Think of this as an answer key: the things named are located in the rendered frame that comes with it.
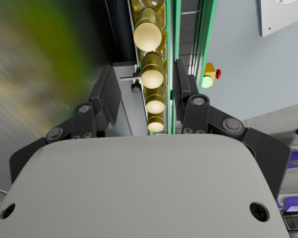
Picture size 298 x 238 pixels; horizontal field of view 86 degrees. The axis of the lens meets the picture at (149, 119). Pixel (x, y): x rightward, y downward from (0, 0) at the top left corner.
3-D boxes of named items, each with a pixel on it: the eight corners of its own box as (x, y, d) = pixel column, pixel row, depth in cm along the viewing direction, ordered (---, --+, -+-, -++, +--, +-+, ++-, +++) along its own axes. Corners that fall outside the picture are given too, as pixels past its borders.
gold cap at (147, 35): (133, 11, 21) (129, 23, 18) (160, 7, 20) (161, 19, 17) (137, 39, 23) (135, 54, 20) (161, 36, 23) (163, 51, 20)
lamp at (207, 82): (200, 75, 61) (202, 80, 59) (212, 74, 61) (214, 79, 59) (198, 85, 65) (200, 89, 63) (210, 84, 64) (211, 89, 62)
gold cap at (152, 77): (139, 54, 25) (137, 70, 22) (162, 52, 25) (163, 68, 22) (143, 74, 28) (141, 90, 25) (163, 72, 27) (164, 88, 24)
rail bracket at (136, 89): (121, 59, 52) (115, 85, 43) (142, 58, 51) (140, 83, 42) (124, 70, 55) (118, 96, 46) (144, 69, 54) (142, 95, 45)
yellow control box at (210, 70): (194, 63, 65) (197, 72, 61) (213, 61, 65) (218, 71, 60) (192, 77, 71) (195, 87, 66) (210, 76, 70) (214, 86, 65)
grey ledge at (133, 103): (115, 53, 59) (110, 70, 52) (139, 51, 59) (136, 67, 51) (144, 164, 131) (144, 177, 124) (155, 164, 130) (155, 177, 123)
